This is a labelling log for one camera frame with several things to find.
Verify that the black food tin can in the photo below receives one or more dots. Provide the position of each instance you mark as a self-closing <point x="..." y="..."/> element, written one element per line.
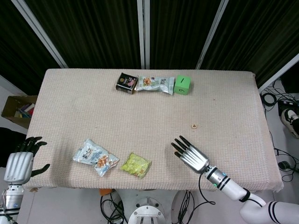
<point x="125" y="82"/>

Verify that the cardboard box with books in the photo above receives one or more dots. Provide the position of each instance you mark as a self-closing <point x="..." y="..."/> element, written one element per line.
<point x="18" y="112"/>

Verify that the beige waffle tablecloth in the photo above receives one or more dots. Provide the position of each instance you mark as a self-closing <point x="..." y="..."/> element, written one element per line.
<point x="116" y="116"/>

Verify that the yellow green snack bag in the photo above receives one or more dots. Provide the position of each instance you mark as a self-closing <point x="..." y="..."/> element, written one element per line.
<point x="135" y="165"/>

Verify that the silver crumpled snack bag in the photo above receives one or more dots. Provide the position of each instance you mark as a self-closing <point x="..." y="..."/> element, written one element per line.
<point x="154" y="84"/>

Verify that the white black sneaker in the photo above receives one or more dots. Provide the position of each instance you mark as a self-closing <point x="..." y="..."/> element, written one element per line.
<point x="289" y="121"/>

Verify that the white blue snack bag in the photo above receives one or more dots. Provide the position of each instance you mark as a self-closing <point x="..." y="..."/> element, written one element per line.
<point x="93" y="156"/>

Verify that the orange object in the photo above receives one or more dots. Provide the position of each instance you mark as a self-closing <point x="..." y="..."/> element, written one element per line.
<point x="105" y="191"/>

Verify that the dark green pleated curtain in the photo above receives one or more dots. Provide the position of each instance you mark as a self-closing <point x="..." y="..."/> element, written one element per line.
<point x="93" y="30"/>

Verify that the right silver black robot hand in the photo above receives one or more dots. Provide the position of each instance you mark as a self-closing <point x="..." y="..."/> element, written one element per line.
<point x="194" y="158"/>

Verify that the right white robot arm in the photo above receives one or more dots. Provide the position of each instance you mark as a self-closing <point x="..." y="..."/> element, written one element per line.
<point x="233" y="186"/>

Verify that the white frame post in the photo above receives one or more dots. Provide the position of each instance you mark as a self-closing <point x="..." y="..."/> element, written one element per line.
<point x="213" y="35"/>
<point x="143" y="35"/>
<point x="278" y="71"/>
<point x="42" y="32"/>

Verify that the green numbered foam cube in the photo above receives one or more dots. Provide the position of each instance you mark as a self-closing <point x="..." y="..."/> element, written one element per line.
<point x="182" y="84"/>

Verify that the wooden chess piece black mark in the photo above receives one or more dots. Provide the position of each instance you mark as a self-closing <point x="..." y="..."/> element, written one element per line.
<point x="193" y="126"/>

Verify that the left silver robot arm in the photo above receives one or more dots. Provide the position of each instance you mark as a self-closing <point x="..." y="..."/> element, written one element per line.
<point x="12" y="198"/>

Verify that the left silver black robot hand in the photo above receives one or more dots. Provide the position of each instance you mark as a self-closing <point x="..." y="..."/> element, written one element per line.
<point x="17" y="168"/>

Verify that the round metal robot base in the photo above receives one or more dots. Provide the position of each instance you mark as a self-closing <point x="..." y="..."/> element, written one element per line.
<point x="147" y="213"/>

